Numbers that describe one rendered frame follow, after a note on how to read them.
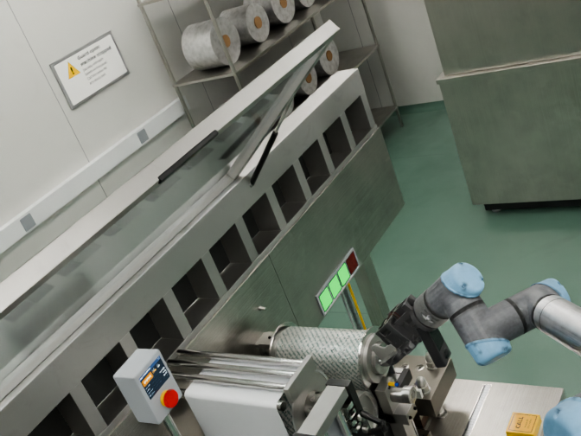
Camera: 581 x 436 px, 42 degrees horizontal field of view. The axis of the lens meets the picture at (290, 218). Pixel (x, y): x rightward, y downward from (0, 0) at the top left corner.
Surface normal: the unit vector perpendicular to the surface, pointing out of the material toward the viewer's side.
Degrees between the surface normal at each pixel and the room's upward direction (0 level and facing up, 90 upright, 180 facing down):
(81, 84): 90
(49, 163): 90
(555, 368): 0
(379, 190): 90
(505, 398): 0
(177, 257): 90
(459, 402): 0
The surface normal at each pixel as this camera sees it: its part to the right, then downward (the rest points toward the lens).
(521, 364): -0.34, -0.84
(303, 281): 0.81, -0.04
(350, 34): -0.47, 0.53
